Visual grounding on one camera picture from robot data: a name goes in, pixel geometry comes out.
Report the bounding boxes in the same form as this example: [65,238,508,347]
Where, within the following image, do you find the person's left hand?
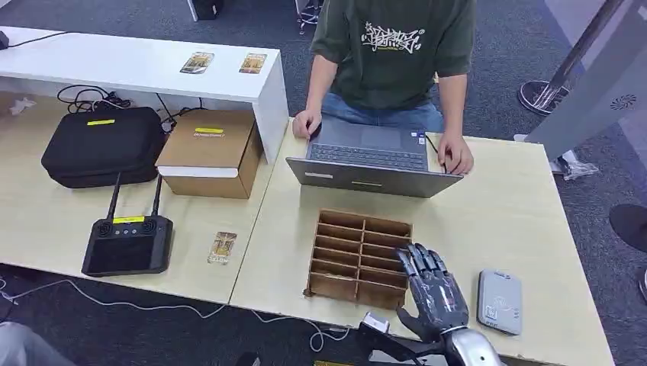
[437,132,475,176]

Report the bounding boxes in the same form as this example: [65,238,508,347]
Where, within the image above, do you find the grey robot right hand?
[395,243,469,343]

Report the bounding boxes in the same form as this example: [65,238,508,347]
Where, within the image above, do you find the person's right hand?
[291,108,323,141]

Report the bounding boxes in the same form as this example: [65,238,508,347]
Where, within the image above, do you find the grey card reader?
[476,268,523,336]

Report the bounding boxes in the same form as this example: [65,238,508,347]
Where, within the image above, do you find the grey laptop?
[285,118,464,199]

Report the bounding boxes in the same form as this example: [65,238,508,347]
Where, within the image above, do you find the white desk bar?
[368,349,449,366]

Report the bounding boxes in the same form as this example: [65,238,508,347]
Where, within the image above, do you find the printed card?
[207,231,238,266]
[179,51,215,75]
[239,52,268,75]

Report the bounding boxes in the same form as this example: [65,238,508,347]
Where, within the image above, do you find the wooden card box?
[304,209,414,311]

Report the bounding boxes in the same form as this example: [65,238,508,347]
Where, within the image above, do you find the person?
[291,0,477,176]

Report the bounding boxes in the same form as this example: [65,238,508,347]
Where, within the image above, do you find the chrome stanchion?
[517,0,628,117]

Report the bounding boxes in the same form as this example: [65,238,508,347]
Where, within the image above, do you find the brown cardboard box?
[155,109,264,200]

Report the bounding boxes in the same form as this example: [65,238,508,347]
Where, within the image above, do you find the chair base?
[295,0,324,35]

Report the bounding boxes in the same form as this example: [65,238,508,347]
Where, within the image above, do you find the clear plastic wrap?
[553,149,600,181]

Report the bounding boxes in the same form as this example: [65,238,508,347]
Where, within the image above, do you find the grey panel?
[525,0,647,162]

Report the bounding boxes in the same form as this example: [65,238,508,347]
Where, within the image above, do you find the black box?
[188,0,225,22]

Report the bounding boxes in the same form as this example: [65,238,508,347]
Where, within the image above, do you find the white desk shelf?
[0,26,290,165]

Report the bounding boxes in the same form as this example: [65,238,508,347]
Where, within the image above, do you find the black round object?
[609,203,647,254]

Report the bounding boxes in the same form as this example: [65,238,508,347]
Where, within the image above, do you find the black zip case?
[40,106,167,190]

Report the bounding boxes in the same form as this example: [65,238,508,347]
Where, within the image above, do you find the black remote controller with antennas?
[81,173,174,278]

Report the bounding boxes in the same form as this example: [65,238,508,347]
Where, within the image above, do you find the crumpled white paper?
[8,97,37,116]

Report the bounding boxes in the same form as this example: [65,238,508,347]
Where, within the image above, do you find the grey object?
[0,321,77,366]

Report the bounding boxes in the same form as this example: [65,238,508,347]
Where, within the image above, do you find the black laptop cable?
[426,133,449,174]

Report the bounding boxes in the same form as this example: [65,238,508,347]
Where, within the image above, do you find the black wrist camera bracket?
[356,323,447,364]

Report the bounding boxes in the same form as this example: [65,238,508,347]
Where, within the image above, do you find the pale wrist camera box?
[362,312,391,335]

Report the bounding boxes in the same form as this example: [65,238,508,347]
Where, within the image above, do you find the coiled black cable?
[56,85,133,114]

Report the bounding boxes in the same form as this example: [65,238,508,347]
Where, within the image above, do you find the white cable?
[0,276,351,354]

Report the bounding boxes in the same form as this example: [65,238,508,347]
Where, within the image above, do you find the thin black cable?
[0,30,69,50]

